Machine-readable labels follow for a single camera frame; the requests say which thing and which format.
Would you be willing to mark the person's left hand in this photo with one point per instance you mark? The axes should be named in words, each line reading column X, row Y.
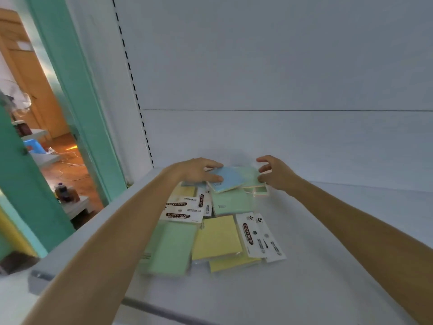
column 191, row 171

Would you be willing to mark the person's right hand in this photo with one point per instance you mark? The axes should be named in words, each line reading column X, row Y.
column 279, row 175

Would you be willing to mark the person's right thumb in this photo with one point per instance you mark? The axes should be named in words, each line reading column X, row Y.
column 262, row 179

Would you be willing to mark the person's left thumb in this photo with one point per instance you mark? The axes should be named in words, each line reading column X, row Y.
column 213, row 178

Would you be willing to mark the pale green sticky note packet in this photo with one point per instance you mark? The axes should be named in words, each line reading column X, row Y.
column 250, row 175

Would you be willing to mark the blue sticky note packet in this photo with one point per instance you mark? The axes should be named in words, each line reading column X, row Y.
column 226, row 180

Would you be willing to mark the person's left forearm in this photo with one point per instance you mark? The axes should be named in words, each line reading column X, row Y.
column 111, row 247

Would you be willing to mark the person's right forearm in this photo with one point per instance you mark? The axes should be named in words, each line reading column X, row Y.
column 365, row 233

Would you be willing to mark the pile of assorted note pads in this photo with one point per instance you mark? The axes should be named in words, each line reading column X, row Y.
column 216, row 236

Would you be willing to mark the white metal shelf unit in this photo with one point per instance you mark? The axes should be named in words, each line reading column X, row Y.
column 304, row 98

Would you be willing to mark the white slotted shelf upright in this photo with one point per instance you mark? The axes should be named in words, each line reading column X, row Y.
column 133, row 81

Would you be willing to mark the white low table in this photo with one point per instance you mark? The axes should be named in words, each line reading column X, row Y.
column 77, row 206

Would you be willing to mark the dark bottle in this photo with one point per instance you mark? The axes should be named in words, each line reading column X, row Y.
column 62, row 192

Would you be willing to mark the teal panel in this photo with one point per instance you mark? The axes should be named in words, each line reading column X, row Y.
column 23, row 186

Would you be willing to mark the wooden door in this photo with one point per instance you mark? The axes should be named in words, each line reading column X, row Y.
column 32, row 84

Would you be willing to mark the teal door frame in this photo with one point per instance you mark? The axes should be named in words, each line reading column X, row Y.
column 84, row 108

